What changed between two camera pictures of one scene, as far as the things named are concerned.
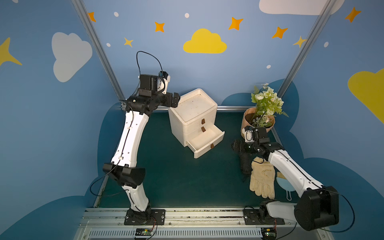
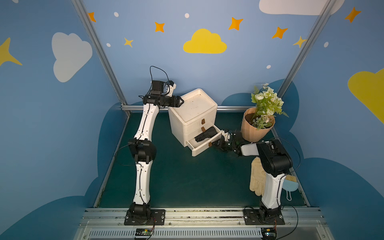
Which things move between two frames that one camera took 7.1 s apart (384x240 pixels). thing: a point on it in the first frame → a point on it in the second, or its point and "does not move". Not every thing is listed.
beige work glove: [262, 178] does not move
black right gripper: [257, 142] → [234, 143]
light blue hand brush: [284, 184] does not move
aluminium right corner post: [314, 32] does not move
